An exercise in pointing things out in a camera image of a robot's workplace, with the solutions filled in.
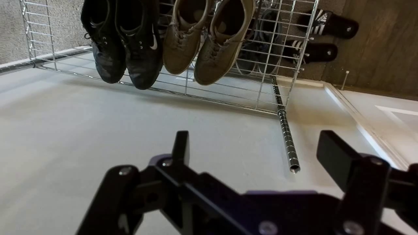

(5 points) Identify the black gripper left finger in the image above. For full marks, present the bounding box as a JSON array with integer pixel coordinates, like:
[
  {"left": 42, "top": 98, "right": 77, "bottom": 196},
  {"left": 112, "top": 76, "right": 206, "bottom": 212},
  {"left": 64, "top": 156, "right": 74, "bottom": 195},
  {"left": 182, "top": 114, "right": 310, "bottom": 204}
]
[{"left": 76, "top": 131, "right": 189, "bottom": 235}]

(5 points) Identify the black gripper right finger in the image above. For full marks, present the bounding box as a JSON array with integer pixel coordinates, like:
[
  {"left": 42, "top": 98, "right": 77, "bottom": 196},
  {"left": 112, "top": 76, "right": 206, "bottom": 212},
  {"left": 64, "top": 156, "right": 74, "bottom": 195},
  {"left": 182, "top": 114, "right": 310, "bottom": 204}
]
[{"left": 316, "top": 131, "right": 418, "bottom": 235}]

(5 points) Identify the white panel door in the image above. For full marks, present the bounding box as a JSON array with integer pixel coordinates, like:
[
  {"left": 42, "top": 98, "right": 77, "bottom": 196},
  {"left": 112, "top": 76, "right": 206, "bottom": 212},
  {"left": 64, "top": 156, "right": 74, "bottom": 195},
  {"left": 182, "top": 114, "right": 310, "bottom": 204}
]
[{"left": 324, "top": 82, "right": 418, "bottom": 170}]

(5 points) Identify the black striped slide sandal lower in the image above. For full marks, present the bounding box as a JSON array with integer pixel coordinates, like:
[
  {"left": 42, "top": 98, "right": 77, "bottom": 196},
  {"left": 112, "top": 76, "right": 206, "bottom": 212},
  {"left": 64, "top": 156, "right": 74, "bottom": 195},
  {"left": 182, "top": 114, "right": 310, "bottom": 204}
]
[{"left": 289, "top": 41, "right": 338, "bottom": 64}]

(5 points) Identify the black striped slide sandal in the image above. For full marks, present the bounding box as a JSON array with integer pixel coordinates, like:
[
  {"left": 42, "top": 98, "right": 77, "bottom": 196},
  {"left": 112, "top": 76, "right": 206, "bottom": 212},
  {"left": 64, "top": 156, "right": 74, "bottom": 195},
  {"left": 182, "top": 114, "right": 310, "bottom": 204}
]
[
  {"left": 311, "top": 9, "right": 359, "bottom": 39},
  {"left": 289, "top": 41, "right": 338, "bottom": 64}
]

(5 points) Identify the black striped slide sandal upper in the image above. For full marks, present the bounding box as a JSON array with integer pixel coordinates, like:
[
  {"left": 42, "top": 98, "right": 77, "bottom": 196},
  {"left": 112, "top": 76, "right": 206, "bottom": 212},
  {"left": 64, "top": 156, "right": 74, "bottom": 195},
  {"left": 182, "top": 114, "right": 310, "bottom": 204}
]
[{"left": 311, "top": 9, "right": 359, "bottom": 39}]

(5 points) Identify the tan suede shoe inner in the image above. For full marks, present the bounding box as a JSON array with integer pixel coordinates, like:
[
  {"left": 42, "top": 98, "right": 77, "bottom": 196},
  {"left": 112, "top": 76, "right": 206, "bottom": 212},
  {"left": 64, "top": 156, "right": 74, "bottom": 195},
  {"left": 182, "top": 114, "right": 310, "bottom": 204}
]
[{"left": 163, "top": 0, "right": 214, "bottom": 75}]

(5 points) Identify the tan suede shoe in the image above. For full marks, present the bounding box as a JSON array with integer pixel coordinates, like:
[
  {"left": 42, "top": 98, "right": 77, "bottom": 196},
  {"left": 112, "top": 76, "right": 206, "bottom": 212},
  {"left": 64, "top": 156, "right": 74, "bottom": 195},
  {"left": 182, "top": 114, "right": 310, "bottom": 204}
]
[
  {"left": 163, "top": 0, "right": 214, "bottom": 75},
  {"left": 195, "top": 0, "right": 256, "bottom": 85}
]

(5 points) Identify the black Nike sneaker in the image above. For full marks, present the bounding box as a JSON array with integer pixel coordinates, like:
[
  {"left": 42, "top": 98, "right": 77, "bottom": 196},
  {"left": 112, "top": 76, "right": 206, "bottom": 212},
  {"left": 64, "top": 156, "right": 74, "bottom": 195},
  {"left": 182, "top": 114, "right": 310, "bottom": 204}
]
[{"left": 115, "top": 0, "right": 162, "bottom": 90}]

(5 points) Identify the black sneaker outer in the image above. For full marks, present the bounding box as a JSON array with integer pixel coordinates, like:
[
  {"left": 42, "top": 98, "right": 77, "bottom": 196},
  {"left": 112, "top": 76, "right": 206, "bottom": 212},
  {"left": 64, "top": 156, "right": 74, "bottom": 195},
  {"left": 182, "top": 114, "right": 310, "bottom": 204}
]
[{"left": 81, "top": 0, "right": 127, "bottom": 84}]

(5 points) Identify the tan suede shoe outer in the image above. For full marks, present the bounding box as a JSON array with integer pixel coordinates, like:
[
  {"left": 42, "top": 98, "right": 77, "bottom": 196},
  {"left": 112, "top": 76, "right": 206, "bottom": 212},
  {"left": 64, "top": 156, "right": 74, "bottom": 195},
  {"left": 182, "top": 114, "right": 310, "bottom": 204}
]
[{"left": 195, "top": 0, "right": 256, "bottom": 85}]

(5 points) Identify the silver wire shoe rack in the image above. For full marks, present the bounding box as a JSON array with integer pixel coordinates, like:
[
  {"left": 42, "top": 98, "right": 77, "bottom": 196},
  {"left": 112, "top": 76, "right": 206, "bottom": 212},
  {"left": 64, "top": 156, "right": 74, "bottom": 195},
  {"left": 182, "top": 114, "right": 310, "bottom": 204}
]
[{"left": 18, "top": 0, "right": 319, "bottom": 172}]

